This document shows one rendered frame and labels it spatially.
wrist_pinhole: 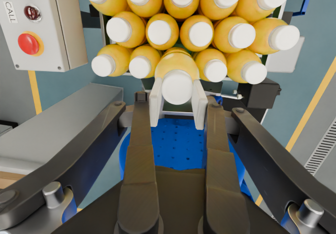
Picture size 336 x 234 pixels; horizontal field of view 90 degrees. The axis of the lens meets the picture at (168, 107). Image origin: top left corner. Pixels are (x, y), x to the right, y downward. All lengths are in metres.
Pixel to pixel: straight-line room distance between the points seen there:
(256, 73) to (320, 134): 1.84
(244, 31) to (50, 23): 0.34
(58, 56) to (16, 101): 1.80
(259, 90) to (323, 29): 1.33
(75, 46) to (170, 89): 0.28
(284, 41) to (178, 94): 0.22
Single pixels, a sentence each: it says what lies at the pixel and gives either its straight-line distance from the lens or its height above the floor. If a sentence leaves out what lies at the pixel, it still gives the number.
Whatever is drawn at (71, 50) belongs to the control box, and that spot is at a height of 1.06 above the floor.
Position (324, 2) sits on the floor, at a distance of 1.75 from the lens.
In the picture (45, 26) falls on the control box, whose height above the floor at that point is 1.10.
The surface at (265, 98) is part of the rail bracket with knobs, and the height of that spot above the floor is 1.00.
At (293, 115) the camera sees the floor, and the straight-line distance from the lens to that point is 1.91.
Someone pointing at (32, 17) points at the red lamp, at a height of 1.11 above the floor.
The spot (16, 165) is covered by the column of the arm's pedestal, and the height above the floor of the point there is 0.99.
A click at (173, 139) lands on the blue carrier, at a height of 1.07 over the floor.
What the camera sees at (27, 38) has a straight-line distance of 0.40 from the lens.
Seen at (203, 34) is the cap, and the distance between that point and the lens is 0.32.
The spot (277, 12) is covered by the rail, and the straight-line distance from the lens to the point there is 0.50.
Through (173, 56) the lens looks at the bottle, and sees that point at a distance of 0.25.
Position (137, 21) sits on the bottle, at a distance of 0.37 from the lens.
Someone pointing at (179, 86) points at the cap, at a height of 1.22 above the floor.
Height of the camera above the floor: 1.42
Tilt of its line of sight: 65 degrees down
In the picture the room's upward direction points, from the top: 173 degrees counter-clockwise
